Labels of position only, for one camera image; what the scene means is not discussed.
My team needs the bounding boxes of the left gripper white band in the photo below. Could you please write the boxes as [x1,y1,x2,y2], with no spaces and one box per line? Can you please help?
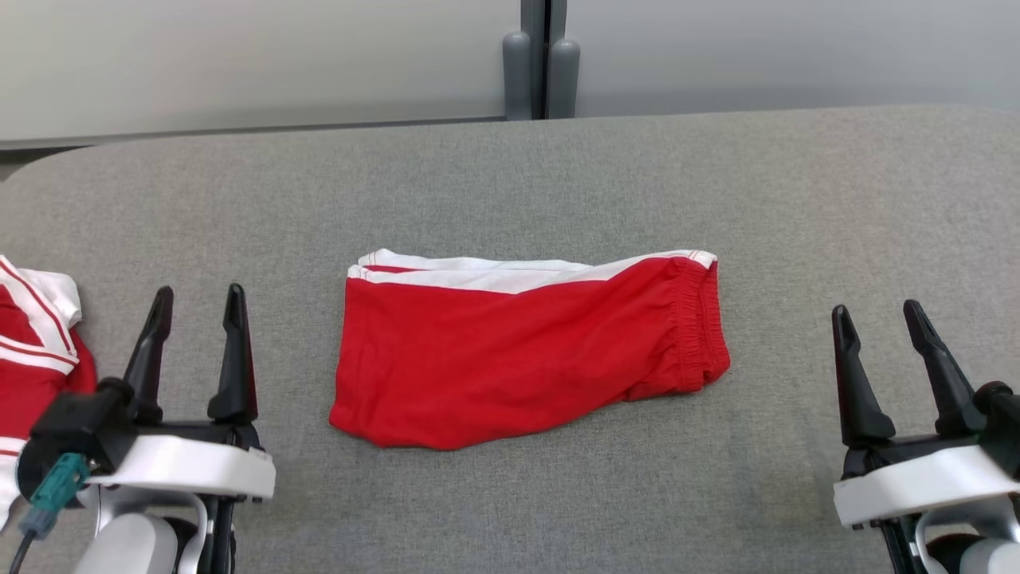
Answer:
[84,283,277,501]

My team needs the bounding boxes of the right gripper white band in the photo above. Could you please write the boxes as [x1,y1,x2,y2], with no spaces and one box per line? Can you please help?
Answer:
[831,299,1020,528]

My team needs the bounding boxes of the red jersey with white trim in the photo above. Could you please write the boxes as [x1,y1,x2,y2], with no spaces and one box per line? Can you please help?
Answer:
[0,255,98,531]

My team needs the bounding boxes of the red shorts with white stripe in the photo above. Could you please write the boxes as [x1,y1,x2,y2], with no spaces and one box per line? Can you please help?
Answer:
[329,249,732,451]

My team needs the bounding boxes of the teal connector with cable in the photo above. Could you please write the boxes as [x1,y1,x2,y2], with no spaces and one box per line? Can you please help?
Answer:
[6,453,92,574]

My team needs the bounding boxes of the grey partition base rail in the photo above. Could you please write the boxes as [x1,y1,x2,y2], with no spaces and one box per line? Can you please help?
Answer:
[0,118,511,151]

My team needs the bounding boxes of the grey rounded post foot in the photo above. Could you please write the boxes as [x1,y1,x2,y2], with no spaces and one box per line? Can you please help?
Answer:
[547,37,582,120]
[501,30,533,122]

